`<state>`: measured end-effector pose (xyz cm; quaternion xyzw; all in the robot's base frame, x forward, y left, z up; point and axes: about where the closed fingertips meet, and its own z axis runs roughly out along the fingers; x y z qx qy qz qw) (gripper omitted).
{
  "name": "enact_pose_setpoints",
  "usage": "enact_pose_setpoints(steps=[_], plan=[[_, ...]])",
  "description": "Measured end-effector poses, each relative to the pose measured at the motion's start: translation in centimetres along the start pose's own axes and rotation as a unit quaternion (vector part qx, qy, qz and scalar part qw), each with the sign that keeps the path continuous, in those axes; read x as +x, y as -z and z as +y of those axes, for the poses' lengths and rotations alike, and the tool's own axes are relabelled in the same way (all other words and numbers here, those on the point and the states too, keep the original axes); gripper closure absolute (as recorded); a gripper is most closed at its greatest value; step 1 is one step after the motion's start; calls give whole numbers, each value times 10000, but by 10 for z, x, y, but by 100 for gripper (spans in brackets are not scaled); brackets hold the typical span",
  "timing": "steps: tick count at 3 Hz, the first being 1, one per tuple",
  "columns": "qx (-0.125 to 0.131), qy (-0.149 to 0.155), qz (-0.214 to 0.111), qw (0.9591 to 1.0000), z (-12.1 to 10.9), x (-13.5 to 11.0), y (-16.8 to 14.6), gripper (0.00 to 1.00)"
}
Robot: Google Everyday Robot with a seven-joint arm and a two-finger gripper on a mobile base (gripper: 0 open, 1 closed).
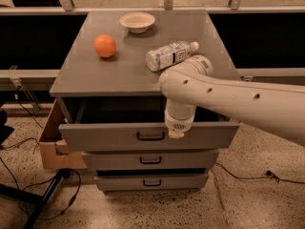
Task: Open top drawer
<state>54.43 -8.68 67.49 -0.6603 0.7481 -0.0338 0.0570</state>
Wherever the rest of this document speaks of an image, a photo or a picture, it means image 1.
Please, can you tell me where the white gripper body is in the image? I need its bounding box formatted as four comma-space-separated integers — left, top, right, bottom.
165, 110, 194, 132

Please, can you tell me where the grey top drawer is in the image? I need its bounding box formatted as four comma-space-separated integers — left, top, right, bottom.
59, 96, 238, 152

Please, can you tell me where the grey drawer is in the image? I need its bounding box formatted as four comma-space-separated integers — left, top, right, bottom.
82, 149, 219, 171
59, 96, 238, 152
94, 174, 209, 192

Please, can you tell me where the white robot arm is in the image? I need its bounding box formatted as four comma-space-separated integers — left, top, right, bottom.
159, 55, 305, 146

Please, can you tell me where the grey drawer cabinet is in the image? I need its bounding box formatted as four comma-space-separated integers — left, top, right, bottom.
51, 10, 239, 191

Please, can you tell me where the grey bottom drawer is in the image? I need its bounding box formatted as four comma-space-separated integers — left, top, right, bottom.
94, 174, 209, 192

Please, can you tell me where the grey middle drawer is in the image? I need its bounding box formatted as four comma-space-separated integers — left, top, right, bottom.
82, 149, 219, 171

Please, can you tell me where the clear plastic water bottle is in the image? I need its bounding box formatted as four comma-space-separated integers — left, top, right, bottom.
146, 41, 199, 72

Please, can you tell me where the orange fruit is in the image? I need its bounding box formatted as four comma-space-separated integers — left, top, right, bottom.
93, 34, 116, 58

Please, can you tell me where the white paper bowl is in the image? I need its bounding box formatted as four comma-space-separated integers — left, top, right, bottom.
120, 12, 155, 33

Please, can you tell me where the cardboard box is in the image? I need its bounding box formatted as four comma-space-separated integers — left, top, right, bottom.
39, 101, 86, 170

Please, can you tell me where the black tripod stand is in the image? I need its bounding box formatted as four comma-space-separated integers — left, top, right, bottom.
0, 169, 71, 229

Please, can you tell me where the black floor cable right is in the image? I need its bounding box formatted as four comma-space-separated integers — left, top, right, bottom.
214, 161, 305, 186

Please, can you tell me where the black floor cable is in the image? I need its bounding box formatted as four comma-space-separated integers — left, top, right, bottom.
214, 161, 305, 186
0, 136, 82, 221

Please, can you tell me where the metal railing frame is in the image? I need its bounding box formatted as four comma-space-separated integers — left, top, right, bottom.
0, 0, 305, 92

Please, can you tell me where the black floor cable left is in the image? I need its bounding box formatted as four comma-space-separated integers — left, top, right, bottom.
0, 136, 82, 221

